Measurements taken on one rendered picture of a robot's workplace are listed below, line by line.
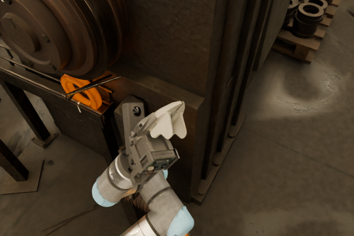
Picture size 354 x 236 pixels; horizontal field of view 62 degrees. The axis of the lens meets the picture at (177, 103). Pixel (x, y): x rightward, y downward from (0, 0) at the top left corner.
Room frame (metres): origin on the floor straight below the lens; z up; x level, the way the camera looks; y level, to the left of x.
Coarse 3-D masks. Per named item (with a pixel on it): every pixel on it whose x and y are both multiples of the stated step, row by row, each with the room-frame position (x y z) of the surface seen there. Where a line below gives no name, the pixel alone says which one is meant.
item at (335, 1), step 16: (304, 0) 2.18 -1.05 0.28; (320, 0) 2.18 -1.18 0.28; (336, 0) 2.39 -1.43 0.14; (288, 16) 1.96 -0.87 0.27; (304, 16) 1.88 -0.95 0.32; (320, 16) 1.88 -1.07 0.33; (288, 32) 1.93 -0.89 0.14; (304, 32) 1.86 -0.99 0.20; (320, 32) 1.93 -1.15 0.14; (272, 48) 1.89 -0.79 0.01; (288, 48) 1.87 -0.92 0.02; (304, 48) 1.77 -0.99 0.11
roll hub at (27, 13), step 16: (0, 0) 0.69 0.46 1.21; (16, 0) 0.64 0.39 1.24; (32, 0) 0.66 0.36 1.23; (0, 16) 0.72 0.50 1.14; (16, 16) 0.67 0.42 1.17; (32, 16) 0.62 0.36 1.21; (48, 16) 0.64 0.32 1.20; (0, 32) 0.72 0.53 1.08; (16, 32) 0.66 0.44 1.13; (32, 32) 0.65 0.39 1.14; (48, 32) 0.61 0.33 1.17; (64, 32) 0.64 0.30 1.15; (16, 48) 0.70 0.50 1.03; (32, 48) 0.64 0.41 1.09; (48, 48) 0.62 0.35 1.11; (64, 48) 0.62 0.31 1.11; (48, 64) 0.63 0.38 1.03; (64, 64) 0.63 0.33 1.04
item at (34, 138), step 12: (12, 96) 1.00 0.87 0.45; (24, 96) 1.03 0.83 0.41; (24, 108) 1.00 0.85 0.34; (36, 120) 1.02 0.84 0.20; (36, 132) 1.00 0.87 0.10; (48, 132) 1.04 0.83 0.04; (96, 132) 0.71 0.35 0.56; (108, 132) 0.71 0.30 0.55; (108, 144) 0.69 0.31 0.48; (108, 156) 0.70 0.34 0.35
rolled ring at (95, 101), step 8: (64, 80) 0.78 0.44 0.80; (72, 80) 0.76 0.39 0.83; (80, 80) 0.75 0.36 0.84; (64, 88) 0.80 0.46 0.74; (72, 88) 0.80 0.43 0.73; (80, 96) 0.79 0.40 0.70; (88, 96) 0.73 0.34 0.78; (96, 96) 0.72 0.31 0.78; (88, 104) 0.75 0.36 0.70; (96, 104) 0.71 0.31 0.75
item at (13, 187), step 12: (0, 144) 0.76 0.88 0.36; (0, 156) 0.73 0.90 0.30; (12, 156) 0.77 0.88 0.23; (12, 168) 0.73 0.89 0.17; (24, 168) 0.78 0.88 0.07; (36, 168) 0.81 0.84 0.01; (12, 180) 0.73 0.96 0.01; (24, 180) 0.73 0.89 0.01; (36, 180) 0.73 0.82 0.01; (12, 192) 0.66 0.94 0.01; (24, 192) 0.66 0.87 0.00
